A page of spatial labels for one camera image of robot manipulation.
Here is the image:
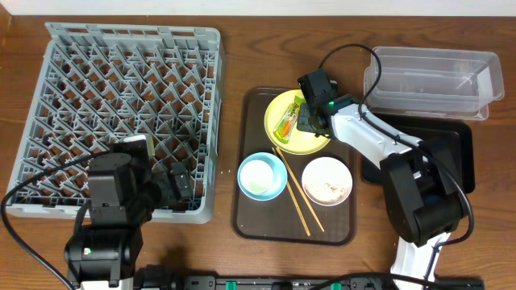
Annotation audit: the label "green snack wrapper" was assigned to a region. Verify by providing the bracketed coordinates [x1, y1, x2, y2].
[273, 96, 306, 144]

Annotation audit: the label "pink bowl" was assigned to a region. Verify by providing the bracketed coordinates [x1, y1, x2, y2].
[302, 157, 353, 206]

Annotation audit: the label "white cup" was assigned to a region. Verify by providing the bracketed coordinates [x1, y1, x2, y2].
[240, 159, 273, 195]

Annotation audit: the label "rice and food scraps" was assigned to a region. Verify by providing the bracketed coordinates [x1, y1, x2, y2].
[305, 182, 343, 204]

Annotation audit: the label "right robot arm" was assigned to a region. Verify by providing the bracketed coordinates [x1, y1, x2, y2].
[298, 69, 474, 289]

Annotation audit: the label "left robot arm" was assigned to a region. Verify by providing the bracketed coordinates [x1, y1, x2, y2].
[64, 152, 194, 289]

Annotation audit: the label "black waste tray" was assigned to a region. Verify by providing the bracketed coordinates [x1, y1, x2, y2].
[376, 114, 476, 194]

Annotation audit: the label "yellow plate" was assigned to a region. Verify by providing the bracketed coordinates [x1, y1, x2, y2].
[264, 89, 330, 155]

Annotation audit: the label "right wooden chopstick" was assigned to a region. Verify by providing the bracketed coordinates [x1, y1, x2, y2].
[275, 147, 325, 232]

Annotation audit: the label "light blue bowl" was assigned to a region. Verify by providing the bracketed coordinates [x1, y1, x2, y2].
[237, 152, 287, 201]

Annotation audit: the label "dark brown serving tray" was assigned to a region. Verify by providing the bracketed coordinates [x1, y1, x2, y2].
[231, 88, 356, 247]

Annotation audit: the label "grey dish rack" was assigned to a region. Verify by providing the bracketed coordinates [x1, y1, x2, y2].
[6, 23, 225, 224]

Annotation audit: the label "clear plastic bin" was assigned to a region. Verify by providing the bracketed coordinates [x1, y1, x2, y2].
[364, 47, 505, 121]

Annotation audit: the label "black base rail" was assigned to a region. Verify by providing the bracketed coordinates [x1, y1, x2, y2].
[132, 265, 485, 290]

